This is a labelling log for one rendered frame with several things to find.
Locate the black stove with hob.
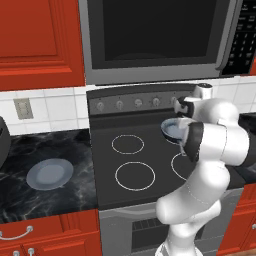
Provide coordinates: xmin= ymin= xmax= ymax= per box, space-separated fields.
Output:
xmin=85 ymin=83 xmax=248 ymax=256

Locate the blue-grey pan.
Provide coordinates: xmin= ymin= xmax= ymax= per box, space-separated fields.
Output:
xmin=160 ymin=117 xmax=186 ymax=157

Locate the dark rounded appliance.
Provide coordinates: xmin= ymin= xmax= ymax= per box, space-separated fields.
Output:
xmin=0 ymin=115 xmax=12 ymax=169

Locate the red drawer front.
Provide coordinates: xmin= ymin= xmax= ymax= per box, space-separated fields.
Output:
xmin=0 ymin=213 xmax=101 ymax=244
xmin=237 ymin=182 xmax=256 ymax=210

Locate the grey wall outlet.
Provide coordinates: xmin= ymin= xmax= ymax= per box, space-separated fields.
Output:
xmin=13 ymin=97 xmax=35 ymax=121

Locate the red wall cupboard door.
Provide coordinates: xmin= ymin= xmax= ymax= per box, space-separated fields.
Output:
xmin=0 ymin=0 xmax=87 ymax=92

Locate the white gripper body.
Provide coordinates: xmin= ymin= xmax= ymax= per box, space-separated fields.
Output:
xmin=174 ymin=96 xmax=190 ymax=118

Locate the grey oven door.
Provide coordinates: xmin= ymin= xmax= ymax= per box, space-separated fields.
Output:
xmin=98 ymin=188 xmax=244 ymax=256

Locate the silver curved drawer handle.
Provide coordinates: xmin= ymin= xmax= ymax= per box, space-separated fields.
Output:
xmin=0 ymin=225 xmax=35 ymax=241

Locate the grey microwave oven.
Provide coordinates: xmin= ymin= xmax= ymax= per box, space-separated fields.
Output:
xmin=77 ymin=0 xmax=256 ymax=86

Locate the grey oven door handle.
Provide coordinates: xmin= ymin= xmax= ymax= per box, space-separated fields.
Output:
xmin=99 ymin=203 xmax=160 ymax=219

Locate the red base cupboard door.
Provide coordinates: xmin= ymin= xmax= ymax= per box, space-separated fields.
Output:
xmin=21 ymin=231 xmax=103 ymax=256
xmin=0 ymin=244 xmax=24 ymax=256
xmin=217 ymin=202 xmax=256 ymax=256

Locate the grey round plate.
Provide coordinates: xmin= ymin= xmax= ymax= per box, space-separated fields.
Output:
xmin=25 ymin=157 xmax=75 ymax=192

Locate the grey microwave door handle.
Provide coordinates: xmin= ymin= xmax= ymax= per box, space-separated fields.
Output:
xmin=215 ymin=0 xmax=245 ymax=72

